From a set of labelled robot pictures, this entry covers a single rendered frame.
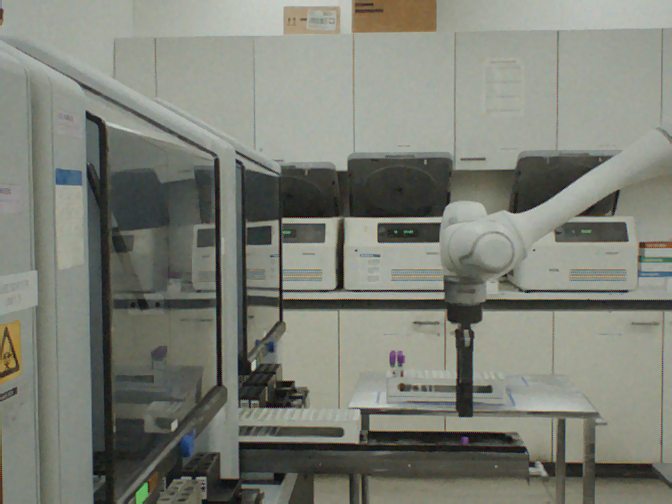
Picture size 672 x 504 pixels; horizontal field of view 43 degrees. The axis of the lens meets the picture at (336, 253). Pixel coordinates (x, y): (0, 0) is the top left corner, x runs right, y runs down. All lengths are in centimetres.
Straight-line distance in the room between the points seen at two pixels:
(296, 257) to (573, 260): 132
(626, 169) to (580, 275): 238
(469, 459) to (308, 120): 288
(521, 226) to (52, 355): 102
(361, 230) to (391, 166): 39
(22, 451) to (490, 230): 101
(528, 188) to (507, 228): 291
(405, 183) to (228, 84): 105
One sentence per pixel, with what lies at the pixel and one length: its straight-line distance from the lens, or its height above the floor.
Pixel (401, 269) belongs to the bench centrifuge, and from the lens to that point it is 413.
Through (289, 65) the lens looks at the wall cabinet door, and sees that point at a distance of 448.
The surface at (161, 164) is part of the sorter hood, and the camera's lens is 115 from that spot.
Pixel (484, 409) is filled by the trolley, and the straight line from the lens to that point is 214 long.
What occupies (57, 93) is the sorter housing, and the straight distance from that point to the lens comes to 86.
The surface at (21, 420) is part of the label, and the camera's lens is 79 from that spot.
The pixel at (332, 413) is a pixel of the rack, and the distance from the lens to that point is 188.
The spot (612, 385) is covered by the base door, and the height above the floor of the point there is 46.
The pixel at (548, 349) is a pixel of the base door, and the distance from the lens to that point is 423.
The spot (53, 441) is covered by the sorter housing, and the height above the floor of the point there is 109.
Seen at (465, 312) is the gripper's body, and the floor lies 109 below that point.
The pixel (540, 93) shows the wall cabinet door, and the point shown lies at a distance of 450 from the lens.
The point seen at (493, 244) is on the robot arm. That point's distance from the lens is 157.
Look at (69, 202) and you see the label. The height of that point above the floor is 132.
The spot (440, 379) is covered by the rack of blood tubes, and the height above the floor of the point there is 88.
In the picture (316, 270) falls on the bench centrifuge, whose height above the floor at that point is 101.
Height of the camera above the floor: 131
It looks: 3 degrees down
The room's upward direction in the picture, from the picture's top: straight up
